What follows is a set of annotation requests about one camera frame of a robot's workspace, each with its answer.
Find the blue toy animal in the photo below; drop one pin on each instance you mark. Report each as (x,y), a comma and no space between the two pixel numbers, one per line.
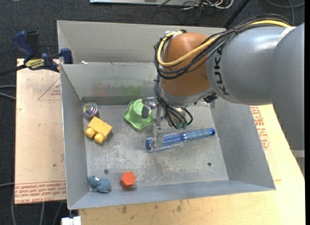
(101,184)

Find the orange hexagonal block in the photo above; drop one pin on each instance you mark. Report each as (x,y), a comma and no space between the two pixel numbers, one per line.
(127,180)

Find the brown cardboard board red print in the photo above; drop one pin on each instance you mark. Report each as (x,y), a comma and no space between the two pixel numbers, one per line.
(38,132)

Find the shiny iridescent ball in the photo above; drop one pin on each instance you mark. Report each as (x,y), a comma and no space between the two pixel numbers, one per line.
(89,109)

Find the light green toy cup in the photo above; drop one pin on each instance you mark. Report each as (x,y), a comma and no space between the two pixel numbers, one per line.
(135,116)

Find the black cylinder on white bracket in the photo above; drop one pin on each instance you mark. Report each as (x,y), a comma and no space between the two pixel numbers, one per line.
(209,98)

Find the grey metal bin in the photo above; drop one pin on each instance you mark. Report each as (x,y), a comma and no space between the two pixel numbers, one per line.
(135,161)

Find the yellow toy block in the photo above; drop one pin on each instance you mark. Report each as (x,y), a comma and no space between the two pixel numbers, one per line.
(98,128)

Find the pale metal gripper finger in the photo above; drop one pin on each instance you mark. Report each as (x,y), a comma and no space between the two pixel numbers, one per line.
(159,139)
(158,125)

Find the blue hairbrush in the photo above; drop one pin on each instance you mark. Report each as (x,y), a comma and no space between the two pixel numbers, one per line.
(191,135)

